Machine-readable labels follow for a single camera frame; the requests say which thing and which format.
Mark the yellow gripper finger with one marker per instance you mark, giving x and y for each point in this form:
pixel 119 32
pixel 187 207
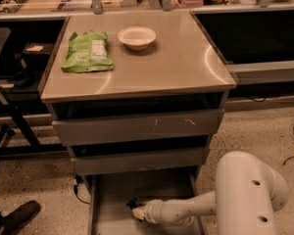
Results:
pixel 139 213

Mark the dark blue rxbar wrapper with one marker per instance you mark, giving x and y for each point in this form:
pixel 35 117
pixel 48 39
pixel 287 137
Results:
pixel 134 203

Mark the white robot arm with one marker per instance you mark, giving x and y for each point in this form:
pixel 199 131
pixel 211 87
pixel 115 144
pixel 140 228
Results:
pixel 247 194

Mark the grey open bottom drawer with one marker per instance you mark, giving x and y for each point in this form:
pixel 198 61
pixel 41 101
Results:
pixel 109 214

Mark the grey middle drawer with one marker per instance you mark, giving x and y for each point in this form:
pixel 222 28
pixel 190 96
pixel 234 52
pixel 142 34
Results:
pixel 138 161

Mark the grey top drawer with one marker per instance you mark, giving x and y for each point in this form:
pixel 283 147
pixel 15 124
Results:
pixel 103 130

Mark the grey drawer cabinet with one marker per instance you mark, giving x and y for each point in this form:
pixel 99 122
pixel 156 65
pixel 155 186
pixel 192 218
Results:
pixel 180 71

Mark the black shoe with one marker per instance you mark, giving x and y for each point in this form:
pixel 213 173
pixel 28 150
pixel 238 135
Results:
pixel 20 217

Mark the green snack bag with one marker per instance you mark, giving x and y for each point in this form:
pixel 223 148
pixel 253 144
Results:
pixel 88 52

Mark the white paper bowl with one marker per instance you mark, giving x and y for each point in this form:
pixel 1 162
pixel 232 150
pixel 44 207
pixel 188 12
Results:
pixel 137 38

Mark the black box with label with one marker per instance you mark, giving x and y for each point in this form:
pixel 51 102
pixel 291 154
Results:
pixel 37 55

